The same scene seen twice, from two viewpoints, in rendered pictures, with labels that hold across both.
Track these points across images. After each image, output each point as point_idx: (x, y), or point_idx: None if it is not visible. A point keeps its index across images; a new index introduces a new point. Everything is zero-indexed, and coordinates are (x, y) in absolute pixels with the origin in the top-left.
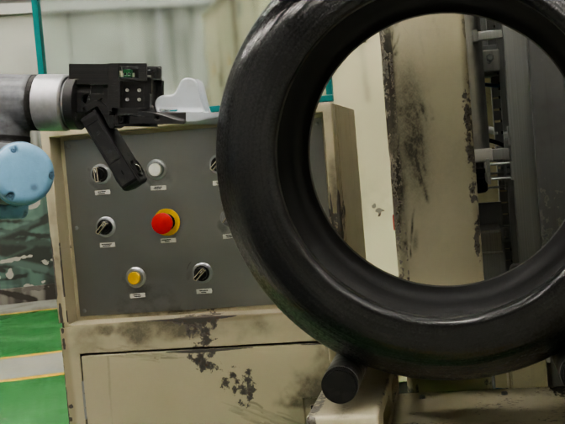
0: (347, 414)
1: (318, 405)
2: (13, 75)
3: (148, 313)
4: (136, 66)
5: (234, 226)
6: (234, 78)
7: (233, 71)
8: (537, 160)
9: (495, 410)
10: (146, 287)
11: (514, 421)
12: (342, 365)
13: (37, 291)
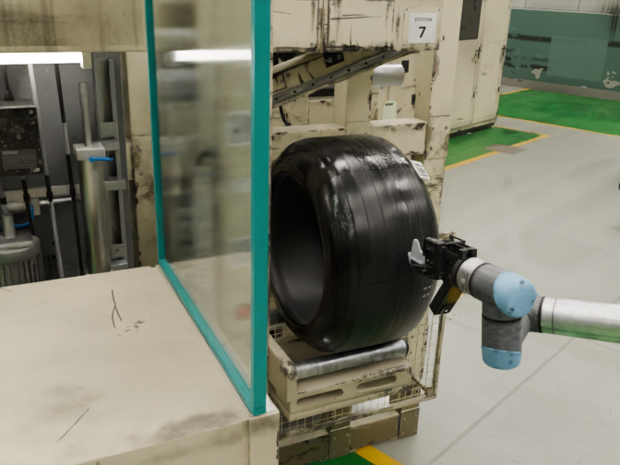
0: (400, 356)
1: (393, 368)
2: (501, 268)
3: None
4: (434, 242)
5: (431, 298)
6: (435, 227)
7: (434, 224)
8: (133, 259)
9: (299, 359)
10: None
11: (314, 351)
12: (400, 339)
13: None
